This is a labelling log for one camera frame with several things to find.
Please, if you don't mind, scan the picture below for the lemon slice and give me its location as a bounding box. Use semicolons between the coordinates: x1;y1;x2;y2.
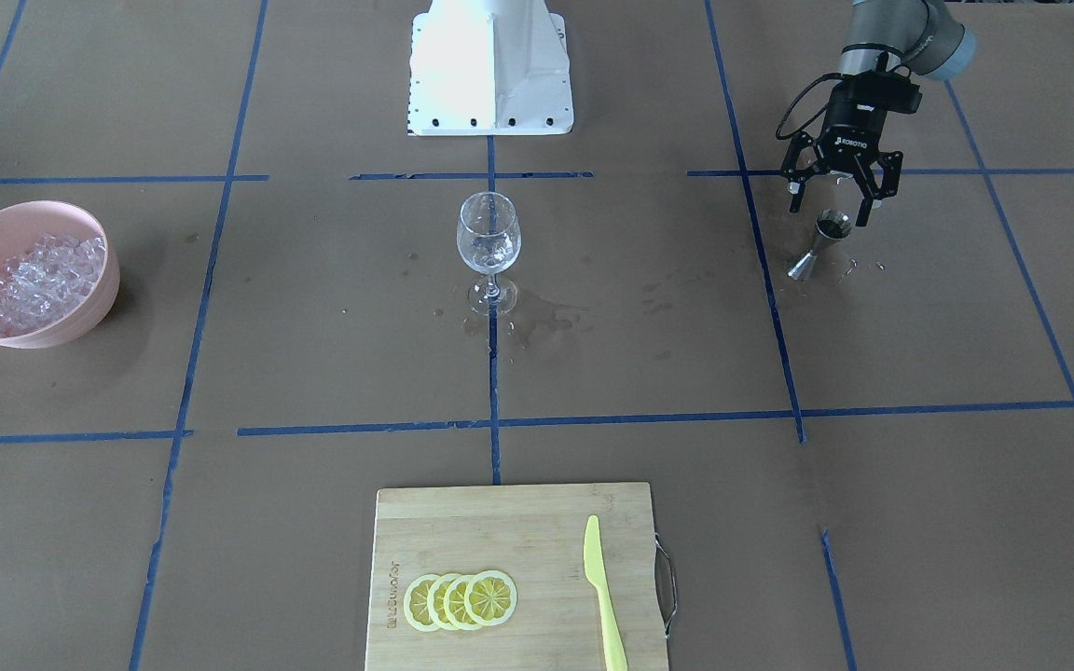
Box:
426;572;461;630
405;574;442;633
464;569;518;627
442;574;482;630

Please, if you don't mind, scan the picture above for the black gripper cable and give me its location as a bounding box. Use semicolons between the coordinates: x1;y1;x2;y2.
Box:
775;73;844;143

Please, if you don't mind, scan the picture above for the yellow plastic knife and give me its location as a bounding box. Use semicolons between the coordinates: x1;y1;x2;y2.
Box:
581;514;629;670

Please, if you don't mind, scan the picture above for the bamboo cutting board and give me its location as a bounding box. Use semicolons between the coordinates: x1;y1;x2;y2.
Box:
364;483;669;670

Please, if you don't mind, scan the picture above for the pile of clear ice cubes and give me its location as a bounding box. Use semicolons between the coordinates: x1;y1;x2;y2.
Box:
0;234;107;338

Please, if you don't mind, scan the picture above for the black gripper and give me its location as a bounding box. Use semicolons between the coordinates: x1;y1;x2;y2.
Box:
779;71;921;227

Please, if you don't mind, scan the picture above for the pink plastic bowl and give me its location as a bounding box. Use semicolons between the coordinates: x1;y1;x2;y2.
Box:
0;200;119;349

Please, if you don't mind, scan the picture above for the steel double jigger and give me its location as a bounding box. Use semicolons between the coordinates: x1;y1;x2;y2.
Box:
787;209;854;283

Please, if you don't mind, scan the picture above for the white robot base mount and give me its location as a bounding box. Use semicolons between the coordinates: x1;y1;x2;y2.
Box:
406;1;575;137

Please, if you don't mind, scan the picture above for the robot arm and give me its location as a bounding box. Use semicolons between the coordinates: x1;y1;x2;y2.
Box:
775;1;977;227

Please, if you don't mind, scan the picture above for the clear wine glass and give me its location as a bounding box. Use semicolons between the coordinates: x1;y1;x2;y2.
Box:
456;191;523;317

